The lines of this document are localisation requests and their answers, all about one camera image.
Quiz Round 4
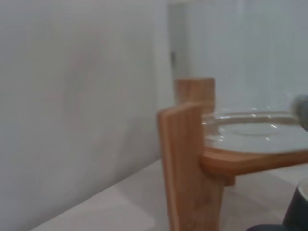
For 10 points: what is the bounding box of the dark grey cup white inside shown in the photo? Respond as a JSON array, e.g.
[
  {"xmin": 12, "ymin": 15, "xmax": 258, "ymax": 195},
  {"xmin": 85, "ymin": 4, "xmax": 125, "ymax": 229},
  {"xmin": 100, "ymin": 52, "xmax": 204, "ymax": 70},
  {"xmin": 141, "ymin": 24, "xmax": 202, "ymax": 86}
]
[{"xmin": 245, "ymin": 180, "xmax": 308, "ymax": 231}]

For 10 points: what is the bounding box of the glass water dispenser jar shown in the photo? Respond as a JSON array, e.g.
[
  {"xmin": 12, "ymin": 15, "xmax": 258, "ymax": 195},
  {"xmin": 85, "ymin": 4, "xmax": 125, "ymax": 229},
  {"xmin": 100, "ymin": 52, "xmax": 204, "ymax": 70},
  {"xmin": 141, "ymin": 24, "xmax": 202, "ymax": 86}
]
[{"xmin": 167, "ymin": 0, "xmax": 308, "ymax": 155}]

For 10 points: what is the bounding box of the wooden dispenser stand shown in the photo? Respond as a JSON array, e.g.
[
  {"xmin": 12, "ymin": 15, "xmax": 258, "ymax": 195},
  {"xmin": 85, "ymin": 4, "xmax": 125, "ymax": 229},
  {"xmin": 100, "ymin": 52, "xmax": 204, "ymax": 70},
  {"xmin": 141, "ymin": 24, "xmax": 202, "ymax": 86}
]
[{"xmin": 157, "ymin": 77, "xmax": 308, "ymax": 231}]

